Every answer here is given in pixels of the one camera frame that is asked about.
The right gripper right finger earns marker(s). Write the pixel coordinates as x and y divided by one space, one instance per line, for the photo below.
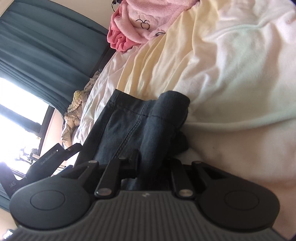
180 181

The wall socket with charger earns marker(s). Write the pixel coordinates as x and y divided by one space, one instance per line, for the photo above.
115 2

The black sofa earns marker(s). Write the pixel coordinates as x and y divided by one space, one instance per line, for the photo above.
103 60

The left teal curtain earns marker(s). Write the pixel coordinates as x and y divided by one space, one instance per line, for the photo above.
4 200

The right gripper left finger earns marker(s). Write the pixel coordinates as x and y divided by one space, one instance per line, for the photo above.
116 170

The window with dark frame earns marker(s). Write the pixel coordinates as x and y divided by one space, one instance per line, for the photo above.
25 120

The pink fleece blanket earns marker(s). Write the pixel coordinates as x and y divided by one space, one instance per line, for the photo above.
136 22

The white bed sheet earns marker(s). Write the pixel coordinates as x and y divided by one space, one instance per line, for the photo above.
235 60

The black trousers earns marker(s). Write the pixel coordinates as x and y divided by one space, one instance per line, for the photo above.
153 127

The right teal curtain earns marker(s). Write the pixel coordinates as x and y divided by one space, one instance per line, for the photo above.
49 50

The teal curtain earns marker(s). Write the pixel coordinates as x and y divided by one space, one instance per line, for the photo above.
4 200
49 50

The beige puffer jacket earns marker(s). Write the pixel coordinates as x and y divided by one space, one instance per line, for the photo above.
74 112

